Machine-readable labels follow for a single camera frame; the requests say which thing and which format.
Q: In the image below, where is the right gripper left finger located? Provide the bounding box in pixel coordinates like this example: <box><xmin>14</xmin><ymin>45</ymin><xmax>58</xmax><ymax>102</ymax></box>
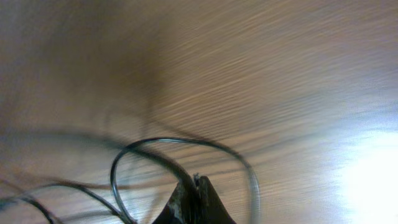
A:
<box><xmin>152</xmin><ymin>182</ymin><xmax>190</xmax><ymax>224</ymax></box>

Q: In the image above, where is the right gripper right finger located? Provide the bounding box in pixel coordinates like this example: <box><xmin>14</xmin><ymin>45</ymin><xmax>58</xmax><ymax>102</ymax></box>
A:
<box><xmin>193</xmin><ymin>174</ymin><xmax>236</xmax><ymax>224</ymax></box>

